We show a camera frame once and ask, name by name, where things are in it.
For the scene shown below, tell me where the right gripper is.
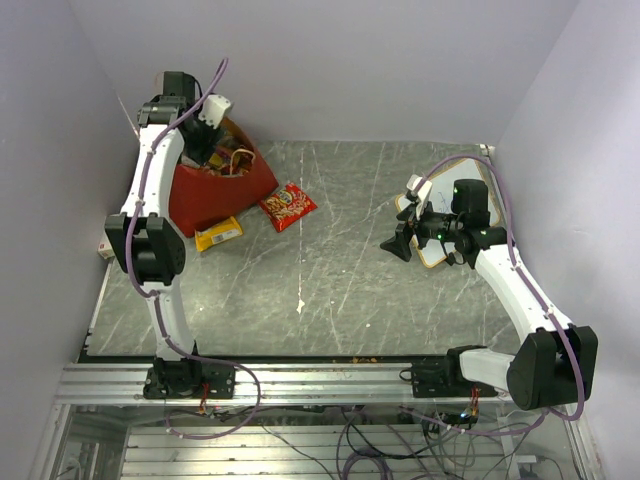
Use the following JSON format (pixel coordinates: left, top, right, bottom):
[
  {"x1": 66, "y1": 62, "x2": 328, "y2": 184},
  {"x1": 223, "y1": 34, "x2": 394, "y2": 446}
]
[{"x1": 380, "y1": 196, "x2": 463, "y2": 261}]

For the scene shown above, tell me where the orange snack bag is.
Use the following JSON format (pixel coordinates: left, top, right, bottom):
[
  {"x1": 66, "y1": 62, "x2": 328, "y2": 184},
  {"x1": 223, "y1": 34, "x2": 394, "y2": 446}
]
[{"x1": 209, "y1": 134, "x2": 256, "y2": 176}]

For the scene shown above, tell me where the red nut mix snack bag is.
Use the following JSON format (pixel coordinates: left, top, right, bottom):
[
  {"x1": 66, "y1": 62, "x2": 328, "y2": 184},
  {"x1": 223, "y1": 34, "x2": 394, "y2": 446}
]
[{"x1": 258, "y1": 183, "x2": 317, "y2": 233}]

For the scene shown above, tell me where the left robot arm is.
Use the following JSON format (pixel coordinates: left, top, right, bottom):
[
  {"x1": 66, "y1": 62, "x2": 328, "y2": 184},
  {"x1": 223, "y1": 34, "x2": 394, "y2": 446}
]
[{"x1": 105, "y1": 71, "x2": 235, "y2": 400}]

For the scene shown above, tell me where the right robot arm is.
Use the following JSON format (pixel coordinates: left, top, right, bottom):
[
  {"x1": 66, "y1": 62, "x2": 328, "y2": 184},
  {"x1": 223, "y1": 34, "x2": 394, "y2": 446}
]
[{"x1": 381, "y1": 175, "x2": 598, "y2": 410}]

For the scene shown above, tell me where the red paper bag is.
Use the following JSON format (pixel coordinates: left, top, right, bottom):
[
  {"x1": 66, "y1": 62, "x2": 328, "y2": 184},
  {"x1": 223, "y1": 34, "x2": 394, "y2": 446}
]
[{"x1": 169, "y1": 118, "x2": 279, "y2": 237}]

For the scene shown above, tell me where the small yellow snack packet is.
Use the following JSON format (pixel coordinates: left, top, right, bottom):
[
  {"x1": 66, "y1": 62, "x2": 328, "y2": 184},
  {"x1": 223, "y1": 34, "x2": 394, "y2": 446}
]
[{"x1": 194, "y1": 216, "x2": 243, "y2": 252}]

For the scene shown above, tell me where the small white box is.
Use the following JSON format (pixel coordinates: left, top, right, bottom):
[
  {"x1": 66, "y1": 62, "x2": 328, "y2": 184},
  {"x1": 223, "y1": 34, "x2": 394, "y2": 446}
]
[{"x1": 97, "y1": 233, "x2": 115, "y2": 260}]

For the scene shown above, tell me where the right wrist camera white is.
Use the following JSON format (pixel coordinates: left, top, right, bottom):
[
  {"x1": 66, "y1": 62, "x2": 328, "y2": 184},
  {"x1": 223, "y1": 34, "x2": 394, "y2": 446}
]
[{"x1": 406, "y1": 174, "x2": 433, "y2": 219}]

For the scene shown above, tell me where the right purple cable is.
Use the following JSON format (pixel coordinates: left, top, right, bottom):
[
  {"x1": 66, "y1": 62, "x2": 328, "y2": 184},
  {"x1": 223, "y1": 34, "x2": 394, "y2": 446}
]
[{"x1": 399, "y1": 153, "x2": 586, "y2": 437}]

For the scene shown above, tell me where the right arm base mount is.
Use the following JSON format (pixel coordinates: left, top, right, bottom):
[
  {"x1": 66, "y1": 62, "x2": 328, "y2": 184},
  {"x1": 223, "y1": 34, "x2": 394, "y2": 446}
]
[{"x1": 398, "y1": 364, "x2": 462, "y2": 399}]

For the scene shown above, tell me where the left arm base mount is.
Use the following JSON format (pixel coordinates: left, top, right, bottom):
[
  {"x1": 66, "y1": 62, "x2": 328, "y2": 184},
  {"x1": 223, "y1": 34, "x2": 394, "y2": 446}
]
[{"x1": 143, "y1": 359, "x2": 235, "y2": 400}]

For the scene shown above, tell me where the aluminium frame rail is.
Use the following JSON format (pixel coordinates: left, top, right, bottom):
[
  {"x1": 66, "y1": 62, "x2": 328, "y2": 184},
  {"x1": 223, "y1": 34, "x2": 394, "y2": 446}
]
[{"x1": 53, "y1": 360, "x2": 581, "y2": 407}]

